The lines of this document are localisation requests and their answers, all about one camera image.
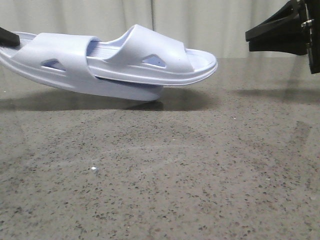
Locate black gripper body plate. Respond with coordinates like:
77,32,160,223
301,0,320,74

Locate beige curtain backdrop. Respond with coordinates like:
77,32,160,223
0,0,320,60

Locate light blue slipper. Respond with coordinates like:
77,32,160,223
86,24,218,86
0,32,163,102

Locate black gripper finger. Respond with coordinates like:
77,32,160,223
245,0,305,42
0,27,20,47
249,34,307,56

